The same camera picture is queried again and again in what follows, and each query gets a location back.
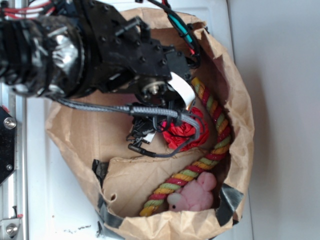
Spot crumpled red paper ball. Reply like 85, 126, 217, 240
162, 107, 210, 151

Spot brown paper bag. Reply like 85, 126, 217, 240
45, 13, 255, 240

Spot white label tag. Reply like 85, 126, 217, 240
168, 72, 196, 111

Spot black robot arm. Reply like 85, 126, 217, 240
0, 0, 200, 151

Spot black metal bracket plate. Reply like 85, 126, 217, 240
0, 106, 17, 185

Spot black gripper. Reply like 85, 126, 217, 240
126, 46, 191, 148

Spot grey braided cable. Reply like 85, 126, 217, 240
56, 97, 205, 159

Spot multicolour twisted rope toy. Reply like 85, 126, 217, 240
139, 77, 232, 217

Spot black cable bundle teal sleeve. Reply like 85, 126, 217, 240
149, 0, 201, 69

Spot pink plush toy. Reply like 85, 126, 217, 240
167, 172, 217, 212

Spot aluminium frame rail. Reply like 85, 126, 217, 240
0, 83, 28, 240

